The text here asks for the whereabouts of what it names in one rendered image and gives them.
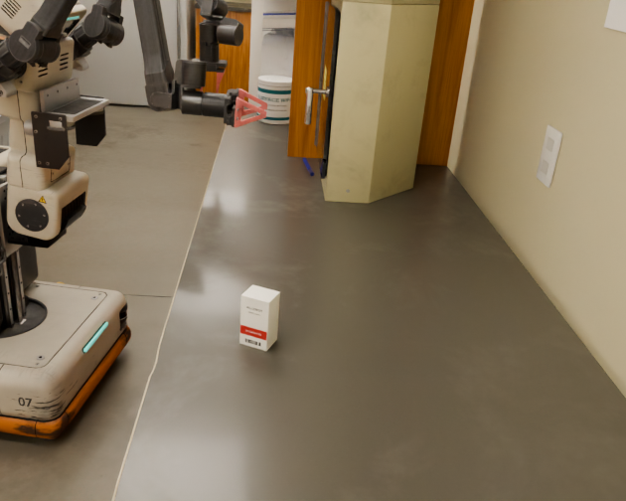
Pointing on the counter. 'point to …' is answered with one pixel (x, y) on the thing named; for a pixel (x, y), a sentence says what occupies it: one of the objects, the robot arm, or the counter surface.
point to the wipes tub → (275, 97)
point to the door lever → (311, 101)
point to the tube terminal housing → (379, 96)
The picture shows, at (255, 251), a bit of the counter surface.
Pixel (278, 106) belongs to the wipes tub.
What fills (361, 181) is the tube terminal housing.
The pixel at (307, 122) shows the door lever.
